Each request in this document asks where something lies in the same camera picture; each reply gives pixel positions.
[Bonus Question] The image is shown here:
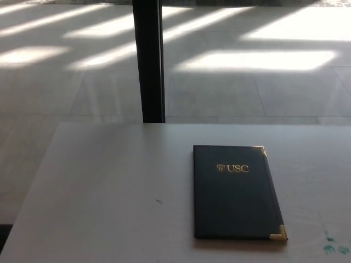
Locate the black vertical window frame post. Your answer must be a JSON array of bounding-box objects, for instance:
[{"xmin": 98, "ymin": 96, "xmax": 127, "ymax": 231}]
[{"xmin": 132, "ymin": 0, "xmax": 166, "ymax": 123}]

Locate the dark diary with gold corners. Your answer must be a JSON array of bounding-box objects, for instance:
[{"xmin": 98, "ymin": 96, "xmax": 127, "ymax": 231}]
[{"xmin": 193, "ymin": 145, "xmax": 289, "ymax": 242}]

